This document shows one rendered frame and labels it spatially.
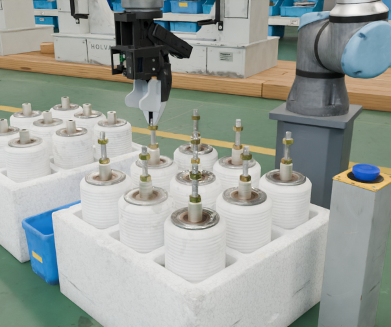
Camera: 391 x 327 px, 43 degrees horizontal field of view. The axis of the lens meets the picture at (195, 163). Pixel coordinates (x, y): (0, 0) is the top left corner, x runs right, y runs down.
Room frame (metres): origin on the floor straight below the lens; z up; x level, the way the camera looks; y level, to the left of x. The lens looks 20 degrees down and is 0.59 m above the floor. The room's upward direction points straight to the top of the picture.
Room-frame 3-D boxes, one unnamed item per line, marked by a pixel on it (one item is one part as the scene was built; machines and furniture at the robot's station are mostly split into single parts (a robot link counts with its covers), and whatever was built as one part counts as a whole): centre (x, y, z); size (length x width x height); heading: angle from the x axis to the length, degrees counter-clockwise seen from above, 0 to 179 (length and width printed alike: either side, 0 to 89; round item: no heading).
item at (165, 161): (0.93, 0.08, 0.25); 0.08 x 0.08 x 0.01
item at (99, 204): (0.84, 0.17, 0.16); 0.10 x 0.10 x 0.18
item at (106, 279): (0.84, 0.00, 0.09); 0.39 x 0.39 x 0.18; 45
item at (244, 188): (0.76, -0.08, 0.26); 0.02 x 0.02 x 0.03
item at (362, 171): (0.69, -0.26, 0.32); 0.04 x 0.04 x 0.02
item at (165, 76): (0.91, 0.07, 0.42); 0.05 x 0.02 x 0.09; 45
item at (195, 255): (0.68, 0.00, 0.16); 0.10 x 0.10 x 0.18
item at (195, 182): (0.68, 0.00, 0.30); 0.01 x 0.01 x 0.08
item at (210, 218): (0.68, 0.00, 0.25); 0.08 x 0.08 x 0.01
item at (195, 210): (0.68, 0.00, 0.26); 0.02 x 0.02 x 0.03
